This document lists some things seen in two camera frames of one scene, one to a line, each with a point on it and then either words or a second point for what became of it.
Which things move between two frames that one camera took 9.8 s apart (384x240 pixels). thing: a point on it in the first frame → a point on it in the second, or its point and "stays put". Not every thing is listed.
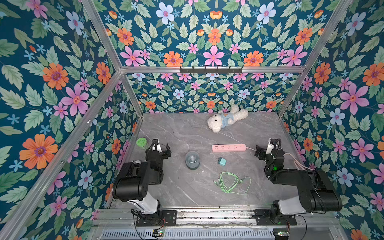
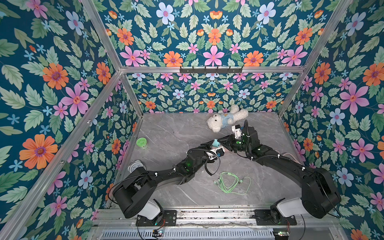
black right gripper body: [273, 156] → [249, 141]
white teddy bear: [216, 121] stays put
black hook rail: [210, 69] stays put
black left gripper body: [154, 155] → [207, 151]
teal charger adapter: [222, 161] → [216, 143]
